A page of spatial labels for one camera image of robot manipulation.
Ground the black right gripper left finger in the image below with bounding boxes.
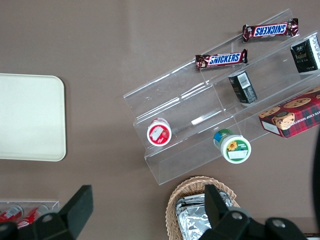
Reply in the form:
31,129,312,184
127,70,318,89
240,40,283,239
0,184,94,240

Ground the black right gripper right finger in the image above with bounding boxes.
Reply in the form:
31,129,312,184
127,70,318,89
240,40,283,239
197,184,307,240

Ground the light tan wicker basket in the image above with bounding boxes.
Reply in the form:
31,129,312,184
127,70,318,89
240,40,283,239
165,176,242,240

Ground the cream plastic tray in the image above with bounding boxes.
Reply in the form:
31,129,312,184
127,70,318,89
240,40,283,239
0,73,67,162

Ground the clear acrylic can holder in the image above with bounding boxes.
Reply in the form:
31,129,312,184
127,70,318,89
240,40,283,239
0,198,61,226

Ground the silver foil packet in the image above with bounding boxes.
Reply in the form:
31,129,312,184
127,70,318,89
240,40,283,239
176,206,214,240
174,189,237,213

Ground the red cola can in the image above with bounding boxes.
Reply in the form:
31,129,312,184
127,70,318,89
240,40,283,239
0,204,25,223
16,204,50,230

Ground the green sunflower lid cup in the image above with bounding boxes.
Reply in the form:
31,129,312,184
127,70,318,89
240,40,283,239
213,128,253,165

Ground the red strawberry yogurt cup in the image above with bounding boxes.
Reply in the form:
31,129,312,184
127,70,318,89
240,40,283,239
146,117,173,147

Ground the red tartan cookie box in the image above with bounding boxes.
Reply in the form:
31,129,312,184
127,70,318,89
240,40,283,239
258,86,320,139

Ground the dark green small carton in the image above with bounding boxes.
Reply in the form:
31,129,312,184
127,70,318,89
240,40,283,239
228,70,258,104
289,34,320,74

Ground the clear acrylic stepped shelf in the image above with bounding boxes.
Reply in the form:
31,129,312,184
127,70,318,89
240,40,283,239
123,8,320,186

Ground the Snickers chocolate bar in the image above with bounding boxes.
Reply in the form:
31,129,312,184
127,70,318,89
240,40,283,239
194,48,249,72
242,17,300,43

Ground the black hanging cable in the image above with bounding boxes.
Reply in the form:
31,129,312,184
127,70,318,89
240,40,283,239
309,128,320,236

